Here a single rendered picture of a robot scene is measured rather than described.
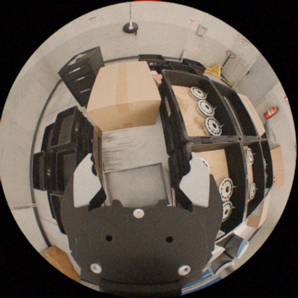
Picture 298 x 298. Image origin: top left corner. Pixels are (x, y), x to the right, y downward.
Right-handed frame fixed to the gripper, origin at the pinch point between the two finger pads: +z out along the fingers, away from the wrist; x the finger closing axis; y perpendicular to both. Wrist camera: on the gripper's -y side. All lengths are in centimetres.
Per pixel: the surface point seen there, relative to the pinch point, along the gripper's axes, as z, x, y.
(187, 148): 10.3, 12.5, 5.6
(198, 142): 11.6, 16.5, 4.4
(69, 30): 164, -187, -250
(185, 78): 42, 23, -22
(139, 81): 35.2, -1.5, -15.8
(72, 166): 48, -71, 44
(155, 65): 144, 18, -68
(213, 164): 14.7, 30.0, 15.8
